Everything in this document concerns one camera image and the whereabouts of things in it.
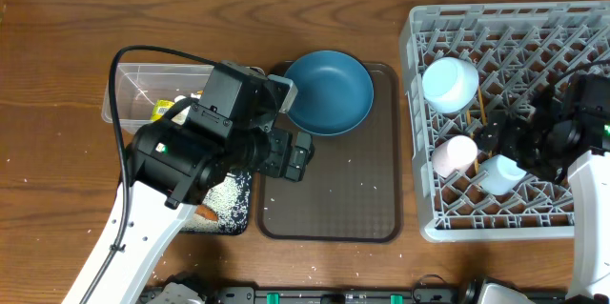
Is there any white rice pile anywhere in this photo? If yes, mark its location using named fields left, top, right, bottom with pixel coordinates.
left=183, top=172, right=252, bottom=233

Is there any light blue bowl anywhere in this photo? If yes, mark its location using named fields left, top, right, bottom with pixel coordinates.
left=422, top=57, right=478, bottom=114

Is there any yellow green wrapper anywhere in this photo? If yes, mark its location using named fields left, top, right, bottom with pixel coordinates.
left=150, top=100, right=174, bottom=121

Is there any black waste tray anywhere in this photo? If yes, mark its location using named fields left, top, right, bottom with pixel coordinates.
left=180, top=170, right=255, bottom=237

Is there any pink cup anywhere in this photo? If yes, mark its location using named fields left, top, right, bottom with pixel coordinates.
left=431, top=135, right=473, bottom=178

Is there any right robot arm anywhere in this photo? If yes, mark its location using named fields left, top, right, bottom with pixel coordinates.
left=475, top=74, right=609, bottom=303

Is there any clear plastic bin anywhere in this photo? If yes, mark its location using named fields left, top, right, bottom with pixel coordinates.
left=101, top=62, right=266, bottom=134

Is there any light blue cup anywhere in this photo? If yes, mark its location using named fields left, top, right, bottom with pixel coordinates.
left=479, top=154, right=527, bottom=195

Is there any crumpled white paper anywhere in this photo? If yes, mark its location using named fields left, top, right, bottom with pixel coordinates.
left=173, top=91, right=202, bottom=125

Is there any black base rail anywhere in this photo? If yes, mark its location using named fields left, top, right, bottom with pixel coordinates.
left=137, top=274, right=573, bottom=304

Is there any dark blue plate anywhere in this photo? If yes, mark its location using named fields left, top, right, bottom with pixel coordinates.
left=284, top=51, right=375, bottom=136

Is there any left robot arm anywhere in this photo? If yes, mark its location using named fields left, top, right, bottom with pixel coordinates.
left=65, top=61, right=314, bottom=303

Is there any orange carrot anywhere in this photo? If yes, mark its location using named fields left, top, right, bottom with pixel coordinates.
left=195, top=205, right=218, bottom=222

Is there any grey dishwasher rack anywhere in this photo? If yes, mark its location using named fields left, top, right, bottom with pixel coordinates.
left=399, top=1, right=609, bottom=243

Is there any brown serving tray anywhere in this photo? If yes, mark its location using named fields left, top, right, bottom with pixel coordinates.
left=256, top=62, right=402, bottom=243

